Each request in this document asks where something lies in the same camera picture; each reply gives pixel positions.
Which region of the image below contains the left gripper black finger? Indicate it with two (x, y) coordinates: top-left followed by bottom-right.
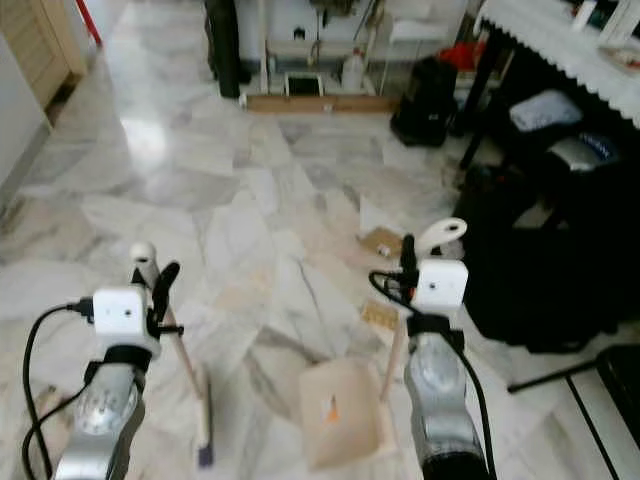
(153, 261), (182, 306)

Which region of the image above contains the small gold box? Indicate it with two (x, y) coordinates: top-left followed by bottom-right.
(360, 300), (401, 331)

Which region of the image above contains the wooden broom with white grip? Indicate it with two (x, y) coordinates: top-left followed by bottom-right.
(130, 241), (219, 469)

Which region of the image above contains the cream dustpan with wooden handle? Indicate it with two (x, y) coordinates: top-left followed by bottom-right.
(300, 217), (469, 471)

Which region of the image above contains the brown cardboard box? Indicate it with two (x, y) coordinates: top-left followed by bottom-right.
(362, 227), (406, 259)

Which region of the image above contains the large black suitcase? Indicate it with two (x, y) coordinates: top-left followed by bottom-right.
(450, 165), (640, 353)

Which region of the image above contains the black backpack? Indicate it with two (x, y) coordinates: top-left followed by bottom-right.
(390, 55), (458, 149)

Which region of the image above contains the long wooden board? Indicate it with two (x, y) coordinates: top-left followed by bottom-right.
(245, 94), (399, 114)

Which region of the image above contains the white plastic bottle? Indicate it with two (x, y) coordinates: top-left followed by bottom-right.
(341, 48), (367, 94)

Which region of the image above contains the white framed tablet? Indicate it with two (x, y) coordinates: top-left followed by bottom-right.
(283, 73), (324, 98)

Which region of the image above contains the pale blue cloth bundle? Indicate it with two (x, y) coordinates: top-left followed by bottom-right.
(508, 88), (586, 134)

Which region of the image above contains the red bag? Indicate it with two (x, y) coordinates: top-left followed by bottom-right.
(438, 42), (486, 71)

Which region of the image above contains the silver and blue bag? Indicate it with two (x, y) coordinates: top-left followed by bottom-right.
(545, 132), (623, 173)

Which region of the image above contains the black metal stand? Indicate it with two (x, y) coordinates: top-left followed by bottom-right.
(508, 345), (640, 480)

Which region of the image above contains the white lace tablecloth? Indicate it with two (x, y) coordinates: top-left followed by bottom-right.
(473, 0), (640, 126)

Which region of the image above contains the red stool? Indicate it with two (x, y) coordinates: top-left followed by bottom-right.
(75, 0), (104, 47)

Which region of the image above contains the beige louvered door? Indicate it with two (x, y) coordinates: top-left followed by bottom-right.
(0, 0), (89, 106)

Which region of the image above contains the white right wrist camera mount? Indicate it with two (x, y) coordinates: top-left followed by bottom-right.
(413, 258), (469, 316)

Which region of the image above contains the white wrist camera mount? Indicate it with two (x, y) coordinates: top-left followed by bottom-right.
(93, 287), (161, 359)
(413, 258), (469, 316)

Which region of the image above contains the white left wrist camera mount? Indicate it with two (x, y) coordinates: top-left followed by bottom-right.
(93, 287), (161, 359)

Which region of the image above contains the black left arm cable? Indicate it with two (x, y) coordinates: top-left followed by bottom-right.
(22, 298), (96, 480)

